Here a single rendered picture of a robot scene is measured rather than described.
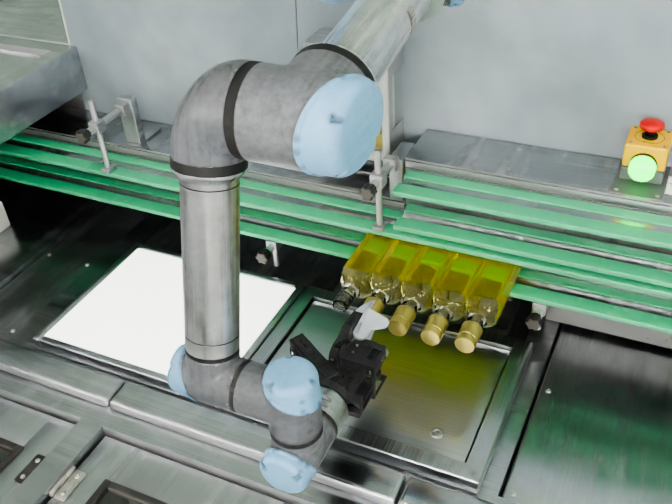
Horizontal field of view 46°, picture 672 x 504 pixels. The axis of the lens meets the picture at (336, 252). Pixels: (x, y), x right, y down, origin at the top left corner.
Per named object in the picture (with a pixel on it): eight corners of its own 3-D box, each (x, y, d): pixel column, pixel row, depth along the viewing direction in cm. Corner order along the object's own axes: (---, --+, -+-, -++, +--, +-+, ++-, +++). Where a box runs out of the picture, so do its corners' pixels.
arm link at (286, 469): (303, 467, 106) (307, 506, 111) (338, 409, 113) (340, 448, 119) (252, 448, 108) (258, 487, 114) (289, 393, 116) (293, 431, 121)
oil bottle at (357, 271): (382, 235, 160) (337, 299, 145) (381, 211, 157) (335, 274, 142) (408, 240, 158) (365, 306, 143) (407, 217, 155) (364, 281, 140)
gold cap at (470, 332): (458, 329, 133) (450, 346, 130) (467, 316, 131) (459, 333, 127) (477, 340, 133) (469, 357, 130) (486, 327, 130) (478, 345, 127)
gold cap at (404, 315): (396, 318, 138) (387, 334, 135) (396, 302, 136) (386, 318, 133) (416, 322, 136) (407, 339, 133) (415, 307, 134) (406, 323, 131)
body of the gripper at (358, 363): (388, 375, 130) (358, 428, 121) (340, 361, 133) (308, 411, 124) (388, 341, 125) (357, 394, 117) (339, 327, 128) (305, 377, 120)
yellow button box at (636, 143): (625, 158, 143) (618, 178, 137) (632, 121, 138) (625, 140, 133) (666, 165, 140) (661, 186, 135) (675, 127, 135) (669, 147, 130)
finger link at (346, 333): (366, 325, 132) (345, 366, 127) (356, 322, 133) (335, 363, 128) (363, 308, 128) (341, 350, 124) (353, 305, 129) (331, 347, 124)
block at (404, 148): (399, 181, 159) (386, 199, 154) (398, 139, 153) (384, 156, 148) (416, 184, 158) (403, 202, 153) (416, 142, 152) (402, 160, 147)
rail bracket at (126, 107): (146, 133, 186) (84, 181, 170) (130, 66, 176) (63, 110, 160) (163, 136, 185) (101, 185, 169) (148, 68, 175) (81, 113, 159)
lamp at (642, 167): (627, 174, 136) (624, 182, 134) (631, 151, 133) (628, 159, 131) (654, 178, 134) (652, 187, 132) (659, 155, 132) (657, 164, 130)
